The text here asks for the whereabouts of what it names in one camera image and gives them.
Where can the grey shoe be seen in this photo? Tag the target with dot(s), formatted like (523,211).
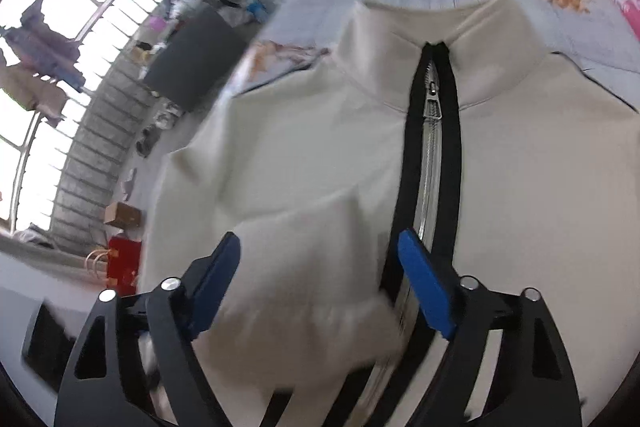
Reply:
(147,142)

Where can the blue detergent packet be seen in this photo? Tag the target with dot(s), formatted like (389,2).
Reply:
(255,9)

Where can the metal window railing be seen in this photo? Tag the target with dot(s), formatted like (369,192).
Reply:
(85,187)

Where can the purple hanging garment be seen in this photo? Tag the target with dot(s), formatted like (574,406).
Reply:
(45,42)

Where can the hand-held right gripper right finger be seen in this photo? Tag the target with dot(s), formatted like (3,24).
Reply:
(430,287)

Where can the red paper bag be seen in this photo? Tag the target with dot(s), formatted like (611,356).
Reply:
(125,264)

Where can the cardboard box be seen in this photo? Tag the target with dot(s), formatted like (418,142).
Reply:
(122,214)

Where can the black rectangular object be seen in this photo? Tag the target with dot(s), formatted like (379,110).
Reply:
(45,342)

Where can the white sneaker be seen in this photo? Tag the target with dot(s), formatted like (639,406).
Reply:
(167,119)

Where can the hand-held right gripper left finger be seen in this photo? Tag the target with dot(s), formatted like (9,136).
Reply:
(215,287)

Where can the cream zip jacket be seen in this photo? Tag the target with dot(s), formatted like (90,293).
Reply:
(300,157)

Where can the black cabinet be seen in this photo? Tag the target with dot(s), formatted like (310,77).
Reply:
(195,57)

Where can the pink cup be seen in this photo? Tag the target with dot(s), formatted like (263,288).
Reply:
(156,24)

